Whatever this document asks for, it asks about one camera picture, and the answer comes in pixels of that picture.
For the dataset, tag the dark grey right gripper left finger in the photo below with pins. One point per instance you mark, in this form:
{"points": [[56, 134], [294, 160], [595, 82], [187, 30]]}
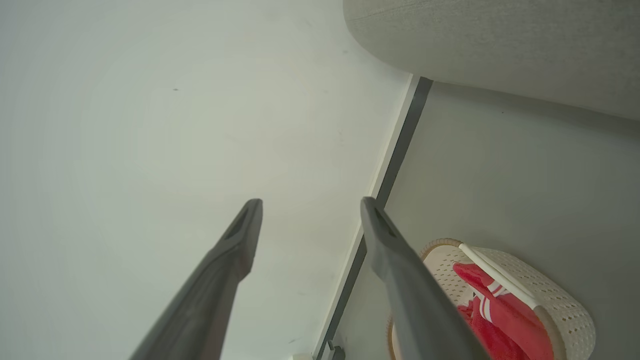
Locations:
{"points": [[210, 295]]}

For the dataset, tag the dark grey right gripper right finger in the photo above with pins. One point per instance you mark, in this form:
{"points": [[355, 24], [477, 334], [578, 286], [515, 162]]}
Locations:
{"points": [[415, 300]]}

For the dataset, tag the red garment with striped cuff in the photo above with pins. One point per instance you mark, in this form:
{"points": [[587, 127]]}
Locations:
{"points": [[515, 322]]}

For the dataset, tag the light grey fabric sofa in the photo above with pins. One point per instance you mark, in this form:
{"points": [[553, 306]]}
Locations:
{"points": [[500, 45]]}

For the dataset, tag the white and grey baseboard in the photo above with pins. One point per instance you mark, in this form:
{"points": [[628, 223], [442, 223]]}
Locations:
{"points": [[395, 165]]}

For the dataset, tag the cream perforated laundry basket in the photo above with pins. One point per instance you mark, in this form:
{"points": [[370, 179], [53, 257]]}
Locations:
{"points": [[567, 302]]}

